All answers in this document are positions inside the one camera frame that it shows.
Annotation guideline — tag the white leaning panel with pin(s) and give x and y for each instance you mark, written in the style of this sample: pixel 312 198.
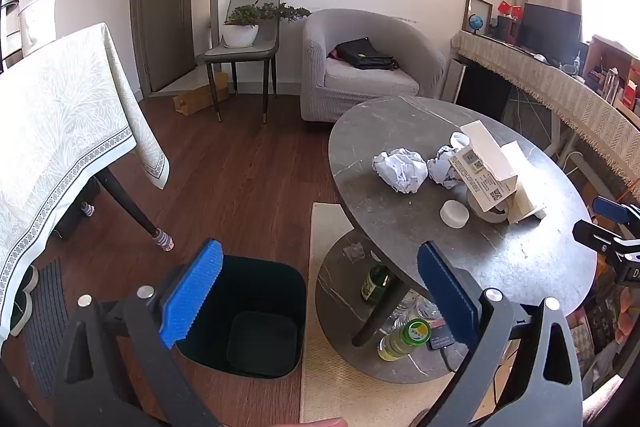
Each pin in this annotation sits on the white leaning panel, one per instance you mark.
pixel 454 79

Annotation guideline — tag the black cabinet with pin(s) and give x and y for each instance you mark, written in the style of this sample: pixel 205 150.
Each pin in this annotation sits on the black cabinet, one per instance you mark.
pixel 482 87

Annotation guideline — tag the white pitcher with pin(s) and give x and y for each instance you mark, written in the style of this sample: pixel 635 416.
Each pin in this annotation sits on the white pitcher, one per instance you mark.
pixel 37 24

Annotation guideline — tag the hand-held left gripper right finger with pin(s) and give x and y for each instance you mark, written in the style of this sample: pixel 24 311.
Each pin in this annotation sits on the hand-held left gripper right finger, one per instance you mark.
pixel 445 297

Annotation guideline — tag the small blue globe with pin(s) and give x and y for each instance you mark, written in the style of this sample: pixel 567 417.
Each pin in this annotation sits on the small blue globe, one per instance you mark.
pixel 476 23

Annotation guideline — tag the grey-brown door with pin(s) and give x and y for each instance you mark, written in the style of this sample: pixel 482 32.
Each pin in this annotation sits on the grey-brown door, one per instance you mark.
pixel 160 17

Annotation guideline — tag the wooden picture frame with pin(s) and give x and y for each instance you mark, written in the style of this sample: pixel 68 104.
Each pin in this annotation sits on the wooden picture frame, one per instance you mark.
pixel 485 7

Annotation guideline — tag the white and green shoes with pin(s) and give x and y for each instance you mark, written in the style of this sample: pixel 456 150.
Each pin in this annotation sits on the white and green shoes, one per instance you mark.
pixel 24 302

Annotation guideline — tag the black monitor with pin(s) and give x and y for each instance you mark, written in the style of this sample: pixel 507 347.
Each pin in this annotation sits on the black monitor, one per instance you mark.
pixel 550 29

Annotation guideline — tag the dark grey ribbed floor mat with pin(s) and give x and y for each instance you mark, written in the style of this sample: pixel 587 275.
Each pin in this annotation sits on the dark grey ribbed floor mat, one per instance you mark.
pixel 47 332

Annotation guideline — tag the dark thermos flask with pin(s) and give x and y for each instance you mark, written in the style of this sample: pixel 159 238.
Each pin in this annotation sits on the dark thermos flask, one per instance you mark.
pixel 10 27

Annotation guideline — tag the black handbag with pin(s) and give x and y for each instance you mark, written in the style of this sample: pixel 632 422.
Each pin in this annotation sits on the black handbag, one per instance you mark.
pixel 362 54

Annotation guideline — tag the potted plant in white pot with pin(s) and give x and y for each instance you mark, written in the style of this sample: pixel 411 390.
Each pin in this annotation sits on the potted plant in white pot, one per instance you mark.
pixel 240 34

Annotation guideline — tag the white ribbed bottle cap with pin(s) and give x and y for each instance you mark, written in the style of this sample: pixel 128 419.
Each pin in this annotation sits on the white ribbed bottle cap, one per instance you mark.
pixel 455 213

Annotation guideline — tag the small crumpled white paper ball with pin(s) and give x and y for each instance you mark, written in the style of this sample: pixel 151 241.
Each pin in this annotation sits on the small crumpled white paper ball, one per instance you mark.
pixel 440 167

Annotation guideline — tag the round grey marble coffee table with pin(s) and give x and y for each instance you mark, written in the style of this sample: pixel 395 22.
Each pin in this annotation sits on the round grey marble coffee table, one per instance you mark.
pixel 500 267

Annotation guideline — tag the grey fabric armchair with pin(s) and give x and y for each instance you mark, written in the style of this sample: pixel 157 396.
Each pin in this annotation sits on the grey fabric armchair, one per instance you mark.
pixel 350 92

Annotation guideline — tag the white labelled cardboard box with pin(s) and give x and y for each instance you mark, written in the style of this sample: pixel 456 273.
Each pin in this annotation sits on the white labelled cardboard box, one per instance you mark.
pixel 482 157

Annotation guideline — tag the large crumpled white paper ball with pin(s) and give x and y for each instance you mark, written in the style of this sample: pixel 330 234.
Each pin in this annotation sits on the large crumpled white paper ball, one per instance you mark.
pixel 400 169

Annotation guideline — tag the small black device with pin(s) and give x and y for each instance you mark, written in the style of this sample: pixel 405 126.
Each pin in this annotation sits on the small black device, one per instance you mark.
pixel 441 339

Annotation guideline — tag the dark wooden box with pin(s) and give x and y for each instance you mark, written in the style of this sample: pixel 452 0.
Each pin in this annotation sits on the dark wooden box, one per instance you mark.
pixel 506 29

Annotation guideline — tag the flat cardboard box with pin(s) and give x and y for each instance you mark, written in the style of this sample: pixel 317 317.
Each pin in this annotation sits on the flat cardboard box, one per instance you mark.
pixel 197 99

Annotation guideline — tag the green glass bottle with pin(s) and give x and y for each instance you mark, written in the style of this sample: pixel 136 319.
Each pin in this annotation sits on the green glass bottle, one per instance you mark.
pixel 376 284

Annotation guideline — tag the plain white cardboard box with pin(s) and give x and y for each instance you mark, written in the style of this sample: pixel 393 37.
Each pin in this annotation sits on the plain white cardboard box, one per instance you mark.
pixel 525 197

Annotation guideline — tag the green-capped drink bottle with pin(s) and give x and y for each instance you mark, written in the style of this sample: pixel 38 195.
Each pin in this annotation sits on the green-capped drink bottle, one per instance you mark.
pixel 405 338

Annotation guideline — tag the beige woven rug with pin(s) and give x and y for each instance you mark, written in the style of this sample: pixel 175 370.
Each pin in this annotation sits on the beige woven rug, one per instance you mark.
pixel 325 387

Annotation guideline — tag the clear plastic bottles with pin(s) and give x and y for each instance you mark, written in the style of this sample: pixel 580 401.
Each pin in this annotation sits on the clear plastic bottles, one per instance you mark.
pixel 415 309

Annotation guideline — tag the cluttered cardboard organiser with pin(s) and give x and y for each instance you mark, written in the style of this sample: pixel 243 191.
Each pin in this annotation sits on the cluttered cardboard organiser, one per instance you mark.
pixel 612 72

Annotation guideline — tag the beige tape roll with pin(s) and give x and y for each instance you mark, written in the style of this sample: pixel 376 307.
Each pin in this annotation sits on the beige tape roll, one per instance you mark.
pixel 492 216

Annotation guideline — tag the dark green trash bin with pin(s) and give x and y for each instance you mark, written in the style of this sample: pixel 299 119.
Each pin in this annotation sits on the dark green trash bin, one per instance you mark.
pixel 270 292

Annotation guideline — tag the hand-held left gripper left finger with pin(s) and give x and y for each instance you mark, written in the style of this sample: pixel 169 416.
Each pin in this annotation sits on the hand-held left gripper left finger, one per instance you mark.
pixel 192 292

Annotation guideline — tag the small white wrapper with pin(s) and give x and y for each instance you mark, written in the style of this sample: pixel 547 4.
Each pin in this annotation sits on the small white wrapper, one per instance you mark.
pixel 355 252

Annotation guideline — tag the grey dining chair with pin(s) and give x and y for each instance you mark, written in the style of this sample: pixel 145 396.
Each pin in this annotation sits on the grey dining chair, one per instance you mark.
pixel 240 53

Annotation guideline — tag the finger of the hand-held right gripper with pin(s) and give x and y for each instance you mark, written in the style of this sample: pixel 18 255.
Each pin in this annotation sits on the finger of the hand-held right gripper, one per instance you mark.
pixel 611 208
pixel 597 238

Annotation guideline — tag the small red flags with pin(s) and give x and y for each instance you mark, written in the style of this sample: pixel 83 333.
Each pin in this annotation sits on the small red flags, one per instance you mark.
pixel 510 8

